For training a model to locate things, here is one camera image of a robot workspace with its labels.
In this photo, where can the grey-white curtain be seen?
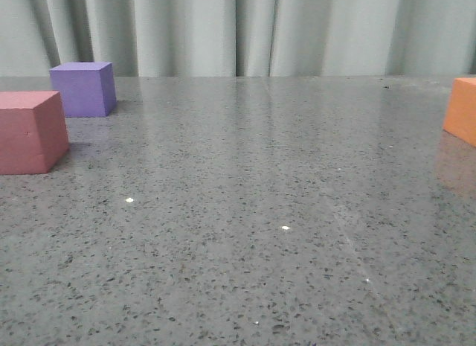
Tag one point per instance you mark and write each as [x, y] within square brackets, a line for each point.
[255, 38]

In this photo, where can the pink foam cube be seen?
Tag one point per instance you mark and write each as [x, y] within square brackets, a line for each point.
[33, 132]

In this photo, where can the purple foam cube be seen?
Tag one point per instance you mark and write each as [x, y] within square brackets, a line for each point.
[87, 90]

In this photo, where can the orange foam cube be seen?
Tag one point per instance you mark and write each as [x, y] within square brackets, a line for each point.
[460, 116]

